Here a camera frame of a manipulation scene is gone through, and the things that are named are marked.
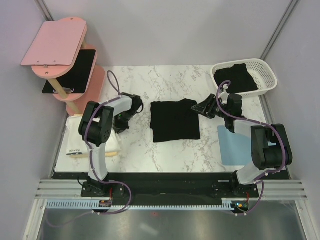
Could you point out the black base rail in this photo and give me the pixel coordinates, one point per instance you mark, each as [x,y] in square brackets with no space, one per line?
[154,184]

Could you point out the black t shirt in basket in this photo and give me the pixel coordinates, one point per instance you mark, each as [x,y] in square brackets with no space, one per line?
[240,79]

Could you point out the black t shirt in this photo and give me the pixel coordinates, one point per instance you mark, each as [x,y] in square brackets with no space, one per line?
[174,120]
[240,79]

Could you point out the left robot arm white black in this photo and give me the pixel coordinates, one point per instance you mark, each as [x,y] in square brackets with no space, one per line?
[98,122]

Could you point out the light blue cable duct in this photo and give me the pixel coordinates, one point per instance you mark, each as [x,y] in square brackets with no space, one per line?
[95,204]

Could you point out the white t shirt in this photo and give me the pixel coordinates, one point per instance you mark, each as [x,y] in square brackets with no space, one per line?
[75,143]

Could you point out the black clipboard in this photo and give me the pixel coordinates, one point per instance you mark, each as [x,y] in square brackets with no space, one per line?
[75,81]

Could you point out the white plastic basket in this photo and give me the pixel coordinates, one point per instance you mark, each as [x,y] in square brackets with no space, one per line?
[261,72]

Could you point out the pink tiered shelf stand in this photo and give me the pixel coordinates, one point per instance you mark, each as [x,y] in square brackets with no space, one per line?
[53,53]

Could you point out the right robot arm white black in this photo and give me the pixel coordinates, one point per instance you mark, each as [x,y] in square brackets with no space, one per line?
[270,150]

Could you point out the light blue folding board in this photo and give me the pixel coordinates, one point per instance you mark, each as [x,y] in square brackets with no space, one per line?
[235,149]

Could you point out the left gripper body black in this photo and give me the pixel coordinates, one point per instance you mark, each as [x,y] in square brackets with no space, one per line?
[121,122]

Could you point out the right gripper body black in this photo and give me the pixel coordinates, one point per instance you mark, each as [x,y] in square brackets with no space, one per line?
[219,112]

